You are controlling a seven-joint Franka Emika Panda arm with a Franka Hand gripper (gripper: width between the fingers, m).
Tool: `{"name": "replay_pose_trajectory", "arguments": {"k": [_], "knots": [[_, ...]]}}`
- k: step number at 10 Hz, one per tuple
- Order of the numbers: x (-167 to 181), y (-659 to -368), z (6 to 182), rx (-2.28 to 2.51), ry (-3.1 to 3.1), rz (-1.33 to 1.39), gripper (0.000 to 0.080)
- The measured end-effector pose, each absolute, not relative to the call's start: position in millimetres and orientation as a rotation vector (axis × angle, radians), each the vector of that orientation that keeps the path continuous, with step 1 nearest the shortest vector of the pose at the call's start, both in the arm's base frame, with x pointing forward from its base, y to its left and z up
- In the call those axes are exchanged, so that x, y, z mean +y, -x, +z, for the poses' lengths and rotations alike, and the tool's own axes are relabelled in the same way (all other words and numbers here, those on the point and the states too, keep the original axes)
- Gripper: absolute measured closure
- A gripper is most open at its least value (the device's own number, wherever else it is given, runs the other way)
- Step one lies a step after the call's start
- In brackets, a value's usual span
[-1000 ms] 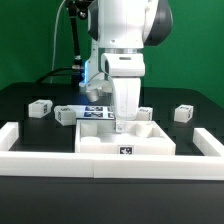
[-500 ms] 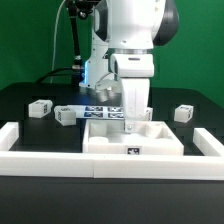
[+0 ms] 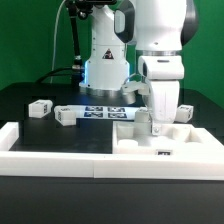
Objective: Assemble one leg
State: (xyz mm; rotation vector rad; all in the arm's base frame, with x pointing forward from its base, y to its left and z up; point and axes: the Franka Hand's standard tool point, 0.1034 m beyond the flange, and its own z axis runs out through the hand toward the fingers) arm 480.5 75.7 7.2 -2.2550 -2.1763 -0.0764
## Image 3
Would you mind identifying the black cable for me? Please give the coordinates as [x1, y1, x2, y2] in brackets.
[35, 67, 76, 84]

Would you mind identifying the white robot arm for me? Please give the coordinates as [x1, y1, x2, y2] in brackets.
[80, 0, 198, 135]

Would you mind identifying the white U-shaped fence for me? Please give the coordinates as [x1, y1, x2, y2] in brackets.
[0, 122, 224, 181]

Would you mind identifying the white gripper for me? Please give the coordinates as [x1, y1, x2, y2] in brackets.
[146, 80, 180, 136]

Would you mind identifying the AprilTag sheet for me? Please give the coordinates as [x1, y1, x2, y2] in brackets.
[69, 105, 138, 120]

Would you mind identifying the grey thin cable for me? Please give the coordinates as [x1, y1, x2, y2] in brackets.
[49, 0, 68, 84]

